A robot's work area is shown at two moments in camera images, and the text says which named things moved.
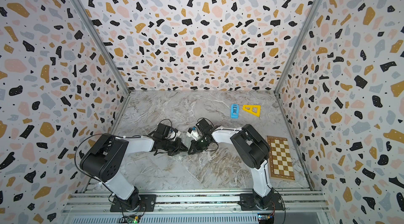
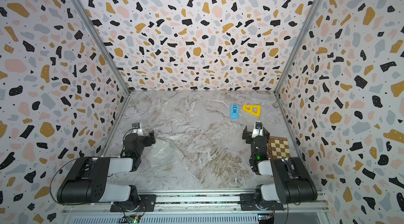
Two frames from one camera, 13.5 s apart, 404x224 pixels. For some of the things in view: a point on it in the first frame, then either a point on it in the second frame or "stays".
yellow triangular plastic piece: [253, 109] stays
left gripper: [179, 144] -> [148, 142]
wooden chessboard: [280, 165] stays
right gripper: [194, 149] -> [249, 135]
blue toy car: [234, 111] stays
